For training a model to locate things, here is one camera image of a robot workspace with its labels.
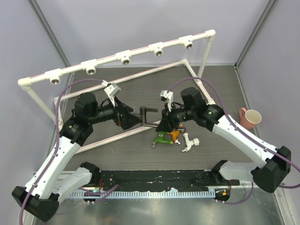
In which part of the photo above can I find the white PVC pipe frame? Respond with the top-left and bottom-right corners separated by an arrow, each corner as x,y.
18,29 -> 217,154

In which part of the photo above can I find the white faucet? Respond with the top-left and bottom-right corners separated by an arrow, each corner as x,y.
181,133 -> 200,152

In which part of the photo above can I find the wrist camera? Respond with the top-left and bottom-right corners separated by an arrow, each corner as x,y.
104,83 -> 121,107
160,90 -> 173,112

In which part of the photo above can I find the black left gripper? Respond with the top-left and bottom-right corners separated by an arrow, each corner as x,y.
88,96 -> 142,129

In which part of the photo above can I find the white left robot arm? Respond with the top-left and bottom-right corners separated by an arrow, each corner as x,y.
12,92 -> 142,222

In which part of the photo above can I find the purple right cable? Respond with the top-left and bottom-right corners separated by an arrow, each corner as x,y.
166,77 -> 300,189

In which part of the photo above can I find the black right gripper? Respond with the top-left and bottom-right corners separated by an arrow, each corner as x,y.
157,102 -> 196,133

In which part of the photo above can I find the purple cable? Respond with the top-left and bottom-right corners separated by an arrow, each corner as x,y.
166,77 -> 300,189
18,78 -> 120,225

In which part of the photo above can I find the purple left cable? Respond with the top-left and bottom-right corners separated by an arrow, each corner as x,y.
18,78 -> 120,225

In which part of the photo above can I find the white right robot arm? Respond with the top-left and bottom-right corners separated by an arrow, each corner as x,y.
156,87 -> 291,193

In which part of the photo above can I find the green faucet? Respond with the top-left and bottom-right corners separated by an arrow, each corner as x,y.
152,132 -> 173,148

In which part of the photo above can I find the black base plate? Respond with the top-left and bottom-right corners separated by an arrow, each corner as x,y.
97,168 -> 222,192

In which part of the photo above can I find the orange faucet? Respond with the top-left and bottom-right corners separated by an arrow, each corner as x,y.
171,127 -> 186,144

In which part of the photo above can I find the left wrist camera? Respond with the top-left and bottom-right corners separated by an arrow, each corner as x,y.
104,83 -> 121,107

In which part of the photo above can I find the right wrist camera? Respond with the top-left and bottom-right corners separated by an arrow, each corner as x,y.
160,90 -> 173,112

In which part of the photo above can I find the pink mug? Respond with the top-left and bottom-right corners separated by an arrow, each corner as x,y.
239,108 -> 262,130

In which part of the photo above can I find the grey slotted cable duct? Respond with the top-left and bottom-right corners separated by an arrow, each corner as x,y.
65,189 -> 215,201

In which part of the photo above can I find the dark metal long faucet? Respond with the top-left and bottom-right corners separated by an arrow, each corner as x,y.
139,106 -> 162,128

